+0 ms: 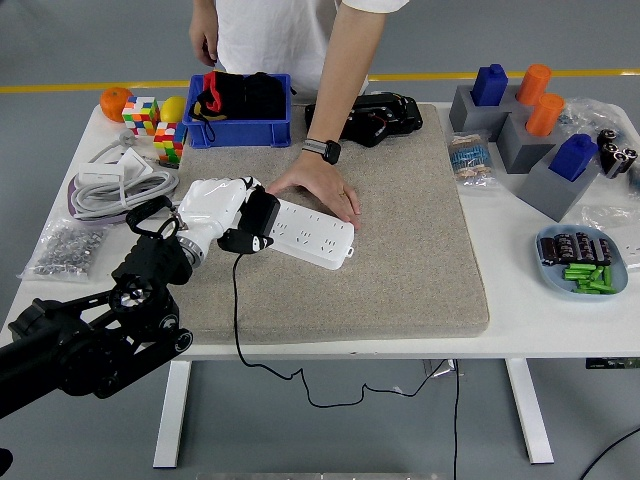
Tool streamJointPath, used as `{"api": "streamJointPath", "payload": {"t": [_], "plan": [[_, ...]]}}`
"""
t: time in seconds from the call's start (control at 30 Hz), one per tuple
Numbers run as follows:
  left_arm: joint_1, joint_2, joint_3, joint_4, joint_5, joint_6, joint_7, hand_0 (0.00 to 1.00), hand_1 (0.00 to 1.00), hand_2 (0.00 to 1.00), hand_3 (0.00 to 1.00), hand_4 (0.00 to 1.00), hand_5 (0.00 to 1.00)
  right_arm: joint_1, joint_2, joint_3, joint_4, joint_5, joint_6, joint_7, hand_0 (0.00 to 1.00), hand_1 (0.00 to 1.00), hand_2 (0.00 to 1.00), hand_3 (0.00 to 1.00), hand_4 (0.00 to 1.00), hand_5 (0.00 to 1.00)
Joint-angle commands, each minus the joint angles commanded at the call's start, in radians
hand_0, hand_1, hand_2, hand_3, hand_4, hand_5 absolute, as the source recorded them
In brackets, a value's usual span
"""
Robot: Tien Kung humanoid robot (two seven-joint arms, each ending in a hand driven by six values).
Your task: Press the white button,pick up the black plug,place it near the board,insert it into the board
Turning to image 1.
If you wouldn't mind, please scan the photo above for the person's left hand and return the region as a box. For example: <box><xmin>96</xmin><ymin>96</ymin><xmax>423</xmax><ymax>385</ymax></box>
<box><xmin>264</xmin><ymin>151</ymin><xmax>362</xmax><ymax>226</ymax></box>

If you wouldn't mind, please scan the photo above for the person's right hand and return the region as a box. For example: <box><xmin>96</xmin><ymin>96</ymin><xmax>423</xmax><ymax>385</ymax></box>
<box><xmin>188</xmin><ymin>22</ymin><xmax>220</xmax><ymax>68</ymax></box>

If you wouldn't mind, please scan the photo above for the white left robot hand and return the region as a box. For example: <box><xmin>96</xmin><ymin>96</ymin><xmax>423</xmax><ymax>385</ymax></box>
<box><xmin>176</xmin><ymin>175</ymin><xmax>275</xmax><ymax>255</ymax></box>

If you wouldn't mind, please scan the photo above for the black plug adapter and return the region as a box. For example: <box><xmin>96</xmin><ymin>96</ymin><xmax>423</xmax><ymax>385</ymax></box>
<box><xmin>237</xmin><ymin>189</ymin><xmax>281</xmax><ymax>236</ymax></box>

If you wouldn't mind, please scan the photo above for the white power strip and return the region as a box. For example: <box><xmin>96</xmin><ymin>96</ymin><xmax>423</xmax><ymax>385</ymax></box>
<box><xmin>249</xmin><ymin>192</ymin><xmax>357</xmax><ymax>272</ymax></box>

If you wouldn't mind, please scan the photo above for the thin black plug cord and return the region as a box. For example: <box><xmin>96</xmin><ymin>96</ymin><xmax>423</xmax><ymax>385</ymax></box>
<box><xmin>232</xmin><ymin>252</ymin><xmax>451</xmax><ymax>409</ymax></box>

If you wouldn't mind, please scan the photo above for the black wristwatch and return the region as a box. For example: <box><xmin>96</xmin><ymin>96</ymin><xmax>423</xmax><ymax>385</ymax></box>
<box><xmin>302</xmin><ymin>138</ymin><xmax>342</xmax><ymax>166</ymax></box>

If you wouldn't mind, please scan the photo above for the yellow lemon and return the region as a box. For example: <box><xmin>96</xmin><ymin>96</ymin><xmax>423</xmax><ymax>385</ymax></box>
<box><xmin>159</xmin><ymin>95</ymin><xmax>188</xmax><ymax>124</ymax></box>

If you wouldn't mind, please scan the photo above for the person's torso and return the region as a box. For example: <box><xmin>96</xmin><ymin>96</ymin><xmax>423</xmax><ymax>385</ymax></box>
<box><xmin>212</xmin><ymin>0</ymin><xmax>411</xmax><ymax>96</ymax></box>

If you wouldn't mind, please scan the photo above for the black fabric bundle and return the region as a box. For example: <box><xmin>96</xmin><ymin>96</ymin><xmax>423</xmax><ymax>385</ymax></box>
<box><xmin>225</xmin><ymin>71</ymin><xmax>297</xmax><ymax>121</ymax></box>

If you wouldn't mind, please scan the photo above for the multicolour puzzle cube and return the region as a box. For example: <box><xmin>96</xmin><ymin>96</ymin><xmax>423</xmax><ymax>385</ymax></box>
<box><xmin>152</xmin><ymin>121</ymin><xmax>189</xmax><ymax>164</ymax></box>
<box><xmin>121</xmin><ymin>94</ymin><xmax>161</xmax><ymax>137</ymax></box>

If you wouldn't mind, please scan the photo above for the blue plastic bin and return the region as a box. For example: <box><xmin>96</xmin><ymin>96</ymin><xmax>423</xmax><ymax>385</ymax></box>
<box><xmin>182</xmin><ymin>73</ymin><xmax>293</xmax><ymax>150</ymax></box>

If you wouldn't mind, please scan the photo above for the black mechanical device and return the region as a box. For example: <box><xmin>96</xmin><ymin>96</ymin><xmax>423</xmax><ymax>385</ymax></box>
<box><xmin>304</xmin><ymin>91</ymin><xmax>424</xmax><ymax>149</ymax></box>

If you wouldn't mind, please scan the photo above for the orange fruit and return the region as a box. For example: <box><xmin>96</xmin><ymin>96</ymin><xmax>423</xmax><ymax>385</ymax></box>
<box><xmin>99</xmin><ymin>86</ymin><xmax>135</xmax><ymax>123</ymax></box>

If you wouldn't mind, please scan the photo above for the grey-brown mat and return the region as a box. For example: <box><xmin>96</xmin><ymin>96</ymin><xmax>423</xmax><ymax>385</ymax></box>
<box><xmin>149</xmin><ymin>103</ymin><xmax>491</xmax><ymax>345</ymax></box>

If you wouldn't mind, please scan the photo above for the white rectangular box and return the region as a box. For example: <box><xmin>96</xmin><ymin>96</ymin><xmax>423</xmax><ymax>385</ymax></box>
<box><xmin>78</xmin><ymin>164</ymin><xmax>126</xmax><ymax>187</ymax></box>

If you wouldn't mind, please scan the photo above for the clear bag of resistors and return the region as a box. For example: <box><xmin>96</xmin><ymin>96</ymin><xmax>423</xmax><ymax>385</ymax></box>
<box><xmin>446</xmin><ymin>129</ymin><xmax>503</xmax><ymax>194</ymax></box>

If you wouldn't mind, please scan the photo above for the clear bag of metal nuts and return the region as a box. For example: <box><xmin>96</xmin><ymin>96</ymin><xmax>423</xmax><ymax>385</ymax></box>
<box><xmin>19</xmin><ymin>219</ymin><xmax>109</xmax><ymax>281</ymax></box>

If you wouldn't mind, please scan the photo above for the grey block holder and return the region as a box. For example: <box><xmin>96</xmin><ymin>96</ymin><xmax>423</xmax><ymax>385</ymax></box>
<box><xmin>448</xmin><ymin>83</ymin><xmax>524</xmax><ymax>143</ymax></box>
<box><xmin>497</xmin><ymin>112</ymin><xmax>557</xmax><ymax>175</ymax></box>
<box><xmin>517</xmin><ymin>155</ymin><xmax>601</xmax><ymax>223</ymax></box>

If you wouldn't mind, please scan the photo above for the blue block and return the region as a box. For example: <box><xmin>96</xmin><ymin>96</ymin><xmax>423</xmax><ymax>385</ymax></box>
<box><xmin>548</xmin><ymin>133</ymin><xmax>599</xmax><ymax>181</ymax></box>
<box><xmin>472</xmin><ymin>63</ymin><xmax>510</xmax><ymax>108</ymax></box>

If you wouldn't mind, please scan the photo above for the white table leg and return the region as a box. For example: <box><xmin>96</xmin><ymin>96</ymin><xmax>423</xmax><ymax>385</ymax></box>
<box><xmin>152</xmin><ymin>359</ymin><xmax>194</xmax><ymax>470</ymax></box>
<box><xmin>503</xmin><ymin>358</ymin><xmax>555</xmax><ymax>465</ymax></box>

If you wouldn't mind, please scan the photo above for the orange cylinder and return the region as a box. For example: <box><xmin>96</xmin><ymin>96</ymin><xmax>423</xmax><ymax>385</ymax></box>
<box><xmin>524</xmin><ymin>92</ymin><xmax>566</xmax><ymax>138</ymax></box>
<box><xmin>515</xmin><ymin>63</ymin><xmax>554</xmax><ymax>106</ymax></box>

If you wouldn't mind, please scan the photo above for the pale blue plate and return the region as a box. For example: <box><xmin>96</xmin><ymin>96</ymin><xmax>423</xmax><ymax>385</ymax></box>
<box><xmin>535</xmin><ymin>223</ymin><xmax>630</xmax><ymax>302</ymax></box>

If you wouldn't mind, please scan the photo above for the clear plastic bag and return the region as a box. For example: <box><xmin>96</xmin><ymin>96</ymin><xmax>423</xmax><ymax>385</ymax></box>
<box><xmin>581</xmin><ymin>203</ymin><xmax>640</xmax><ymax>271</ymax></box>
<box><xmin>557</xmin><ymin>96</ymin><xmax>634</xmax><ymax>146</ymax></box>

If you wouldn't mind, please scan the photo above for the black table control panel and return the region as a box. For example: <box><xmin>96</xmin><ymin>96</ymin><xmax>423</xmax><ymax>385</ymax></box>
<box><xmin>585</xmin><ymin>356</ymin><xmax>640</xmax><ymax>371</ymax></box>

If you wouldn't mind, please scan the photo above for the red black fabric strap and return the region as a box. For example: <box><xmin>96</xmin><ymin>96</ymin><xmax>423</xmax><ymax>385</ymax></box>
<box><xmin>188</xmin><ymin>70</ymin><xmax>230</xmax><ymax>141</ymax></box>

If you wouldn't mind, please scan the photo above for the grey-white power strip cord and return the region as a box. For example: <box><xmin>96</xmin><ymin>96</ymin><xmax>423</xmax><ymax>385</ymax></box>
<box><xmin>69</xmin><ymin>130</ymin><xmax>184</xmax><ymax>219</ymax></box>

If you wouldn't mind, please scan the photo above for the silver bracket under table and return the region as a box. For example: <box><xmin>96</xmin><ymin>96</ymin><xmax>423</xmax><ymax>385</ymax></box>
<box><xmin>422</xmin><ymin>358</ymin><xmax>457</xmax><ymax>379</ymax></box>

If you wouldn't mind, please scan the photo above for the black hanging cable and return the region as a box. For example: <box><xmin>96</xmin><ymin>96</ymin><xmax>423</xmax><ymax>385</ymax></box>
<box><xmin>451</xmin><ymin>358</ymin><xmax>461</xmax><ymax>480</ymax></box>

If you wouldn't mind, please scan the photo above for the black floor cable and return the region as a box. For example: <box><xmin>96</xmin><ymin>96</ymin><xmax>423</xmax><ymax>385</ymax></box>
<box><xmin>579</xmin><ymin>427</ymin><xmax>640</xmax><ymax>480</ymax></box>

